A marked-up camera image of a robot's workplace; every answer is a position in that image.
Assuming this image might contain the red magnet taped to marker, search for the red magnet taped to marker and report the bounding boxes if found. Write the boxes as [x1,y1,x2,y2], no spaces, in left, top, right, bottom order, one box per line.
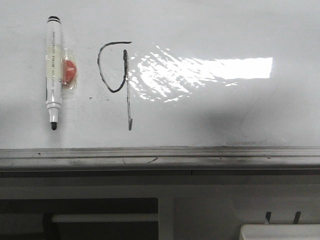
[62,59,77,85]

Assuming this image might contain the white plastic bin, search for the white plastic bin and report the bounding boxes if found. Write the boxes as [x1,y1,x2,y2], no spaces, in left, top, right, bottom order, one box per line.
[239,224,320,240]

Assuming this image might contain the metal hook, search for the metal hook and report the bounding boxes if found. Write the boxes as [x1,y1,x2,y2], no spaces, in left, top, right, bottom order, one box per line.
[293,211,301,224]
[264,211,272,225]

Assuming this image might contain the white black-tipped whiteboard marker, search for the white black-tipped whiteboard marker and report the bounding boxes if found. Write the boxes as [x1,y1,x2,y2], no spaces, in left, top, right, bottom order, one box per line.
[45,16,63,131]

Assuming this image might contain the white whiteboard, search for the white whiteboard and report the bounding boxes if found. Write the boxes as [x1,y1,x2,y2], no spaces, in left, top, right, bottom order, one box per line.
[0,0,320,149]

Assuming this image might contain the left metal hook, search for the left metal hook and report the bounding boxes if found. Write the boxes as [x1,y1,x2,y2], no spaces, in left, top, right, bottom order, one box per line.
[264,211,272,225]

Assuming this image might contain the grey aluminium marker tray ledge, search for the grey aluminium marker tray ledge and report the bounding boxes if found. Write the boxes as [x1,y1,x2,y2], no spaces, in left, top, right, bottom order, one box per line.
[0,146,320,172]

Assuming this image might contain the right metal hook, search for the right metal hook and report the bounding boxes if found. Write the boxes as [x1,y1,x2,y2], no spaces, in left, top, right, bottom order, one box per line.
[293,211,301,224]

